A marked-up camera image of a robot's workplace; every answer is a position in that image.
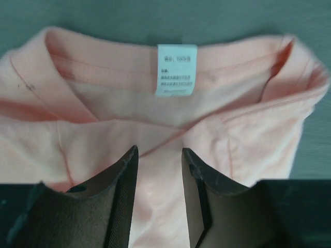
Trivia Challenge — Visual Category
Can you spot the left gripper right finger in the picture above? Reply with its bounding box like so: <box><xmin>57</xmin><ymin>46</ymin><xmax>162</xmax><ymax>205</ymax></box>
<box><xmin>182</xmin><ymin>148</ymin><xmax>284</xmax><ymax>247</ymax></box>

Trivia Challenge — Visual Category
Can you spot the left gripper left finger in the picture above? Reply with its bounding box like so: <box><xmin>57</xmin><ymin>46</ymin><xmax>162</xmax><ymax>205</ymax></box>
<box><xmin>7</xmin><ymin>146</ymin><xmax>139</xmax><ymax>247</ymax></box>

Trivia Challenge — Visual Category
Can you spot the salmon pink t shirt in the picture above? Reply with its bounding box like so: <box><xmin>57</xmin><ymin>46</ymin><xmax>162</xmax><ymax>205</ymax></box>
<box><xmin>1</xmin><ymin>27</ymin><xmax>330</xmax><ymax>247</ymax></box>

